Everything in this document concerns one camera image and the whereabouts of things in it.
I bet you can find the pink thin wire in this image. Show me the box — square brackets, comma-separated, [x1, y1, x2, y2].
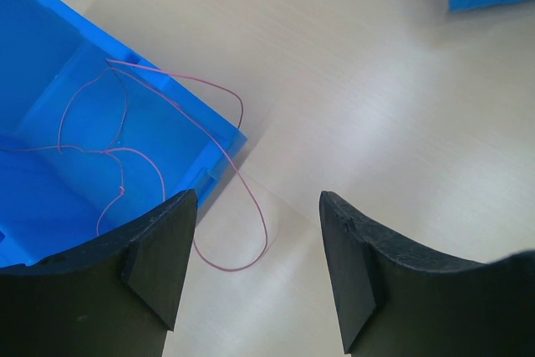
[0, 58, 268, 273]

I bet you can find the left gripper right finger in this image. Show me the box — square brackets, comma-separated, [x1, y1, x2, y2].
[319, 191, 534, 356]

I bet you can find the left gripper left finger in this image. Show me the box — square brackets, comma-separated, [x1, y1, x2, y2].
[1, 190, 197, 356]

